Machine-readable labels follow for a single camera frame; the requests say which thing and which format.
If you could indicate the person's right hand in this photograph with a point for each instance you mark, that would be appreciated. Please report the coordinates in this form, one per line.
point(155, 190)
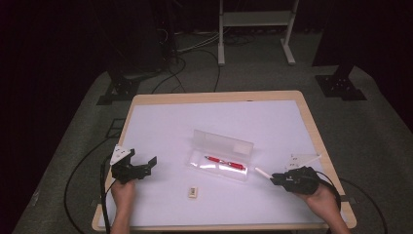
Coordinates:
point(319, 201)

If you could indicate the white metal stand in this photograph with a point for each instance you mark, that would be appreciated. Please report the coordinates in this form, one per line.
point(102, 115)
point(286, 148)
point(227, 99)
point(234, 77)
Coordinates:
point(256, 19)

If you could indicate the person's left hand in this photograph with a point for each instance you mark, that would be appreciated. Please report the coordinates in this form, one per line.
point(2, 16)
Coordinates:
point(123, 193)

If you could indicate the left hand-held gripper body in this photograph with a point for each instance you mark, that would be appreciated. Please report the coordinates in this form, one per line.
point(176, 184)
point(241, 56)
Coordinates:
point(125, 169)

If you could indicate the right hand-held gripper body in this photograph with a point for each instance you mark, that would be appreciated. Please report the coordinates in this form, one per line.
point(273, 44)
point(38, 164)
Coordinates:
point(298, 178)

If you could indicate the red pen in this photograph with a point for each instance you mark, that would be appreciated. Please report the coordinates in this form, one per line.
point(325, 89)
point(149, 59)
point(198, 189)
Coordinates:
point(224, 162)

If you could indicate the black stand base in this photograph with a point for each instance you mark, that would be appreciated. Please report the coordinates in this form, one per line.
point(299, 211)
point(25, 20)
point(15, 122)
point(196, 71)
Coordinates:
point(118, 91)
point(339, 87)

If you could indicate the wooden table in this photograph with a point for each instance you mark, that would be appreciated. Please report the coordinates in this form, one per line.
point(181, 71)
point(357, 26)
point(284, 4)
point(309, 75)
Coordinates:
point(214, 96)

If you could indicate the black floor frame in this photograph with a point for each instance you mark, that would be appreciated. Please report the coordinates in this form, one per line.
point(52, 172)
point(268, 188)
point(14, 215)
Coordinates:
point(115, 128)

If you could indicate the white pen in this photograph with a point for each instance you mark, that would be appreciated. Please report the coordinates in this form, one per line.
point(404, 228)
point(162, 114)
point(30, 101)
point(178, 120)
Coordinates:
point(262, 173)

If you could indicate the clear plastic pencil case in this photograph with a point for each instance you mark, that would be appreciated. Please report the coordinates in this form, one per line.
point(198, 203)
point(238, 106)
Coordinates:
point(220, 143)

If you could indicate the cream eraser with label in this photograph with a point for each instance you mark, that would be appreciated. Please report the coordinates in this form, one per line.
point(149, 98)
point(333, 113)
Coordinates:
point(193, 192)

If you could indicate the white table mat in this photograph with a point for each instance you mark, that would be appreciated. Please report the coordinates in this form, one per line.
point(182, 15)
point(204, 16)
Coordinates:
point(259, 130)

